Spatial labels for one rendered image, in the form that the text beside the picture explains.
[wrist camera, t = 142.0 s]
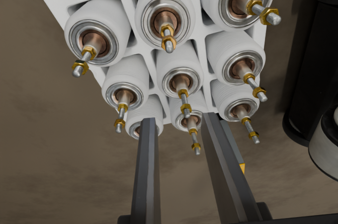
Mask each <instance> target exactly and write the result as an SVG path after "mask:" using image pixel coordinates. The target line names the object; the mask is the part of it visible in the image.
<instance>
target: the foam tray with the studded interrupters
mask: <svg viewBox="0 0 338 224"><path fill-rule="evenodd" d="M44 1H45V3H46V4H47V6H48V7H49V9H50V10H51V12H52V14H53V15H54V17H55V18H56V20H57V21H58V23H59V24H60V26H61V27H62V29H63V30H64V27H65V24H66V21H67V20H68V18H69V17H70V16H71V15H72V14H74V13H75V12H76V11H77V10H78V9H80V8H81V7H82V6H83V5H85V4H86V3H87V2H88V1H89V0H44ZM121 1H122V4H123V7H124V9H125V12H126V14H127V17H128V19H129V22H130V24H131V27H132V28H131V32H130V36H129V39H128V43H127V47H126V50H125V53H124V55H123V57H127V56H131V55H134V54H138V53H139V54H142V55H143V58H144V60H145V63H146V65H147V68H148V70H149V94H148V95H151V94H158V96H159V98H160V101H161V104H162V113H163V124H169V123H171V115H170V105H169V99H168V96H166V95H165V94H163V93H162V92H161V91H160V90H159V88H158V86H157V81H156V49H155V48H153V47H151V46H149V45H147V44H146V43H145V42H144V41H143V40H142V39H141V38H140V36H139V34H138V32H137V30H136V27H135V21H134V15H135V9H136V6H137V3H138V0H121ZM191 1H192V3H193V6H194V8H195V13H196V22H195V27H194V30H193V32H192V34H191V36H190V37H189V39H188V40H191V42H192V45H193V47H194V50H195V52H196V55H197V57H198V60H199V62H200V65H201V67H202V70H203V72H204V82H203V84H202V86H201V89H202V92H203V95H204V98H205V101H206V104H207V107H208V110H209V112H214V113H218V110H217V107H216V105H215V102H214V100H213V97H212V95H211V89H210V82H211V81H212V80H214V79H217V77H216V75H215V73H214V71H213V69H212V66H211V64H210V62H209V60H208V58H207V55H206V46H205V37H206V36H207V35H209V34H212V33H216V32H219V31H223V30H222V29H220V28H219V27H218V26H217V25H216V24H215V23H214V22H213V20H212V19H211V18H210V17H209V15H208V14H207V13H206V12H205V10H204V9H203V8H202V7H201V4H200V0H191ZM266 27H267V26H266V25H263V24H261V22H260V20H259V21H258V22H257V23H255V24H254V25H253V26H251V27H249V28H248V29H245V30H244V31H245V32H246V33H247V34H248V35H249V36H250V37H251V38H252V39H253V40H254V41H255V42H256V43H257V44H258V45H260V46H261V47H262V48H263V49H264V44H265V36H266ZM88 66H89V69H90V70H91V71H92V72H93V74H94V77H95V79H96V80H97V82H98V83H99V85H100V86H101V88H102V85H103V83H104V80H105V77H106V75H107V72H108V69H109V67H110V66H106V67H98V66H93V65H90V64H88Z"/></svg>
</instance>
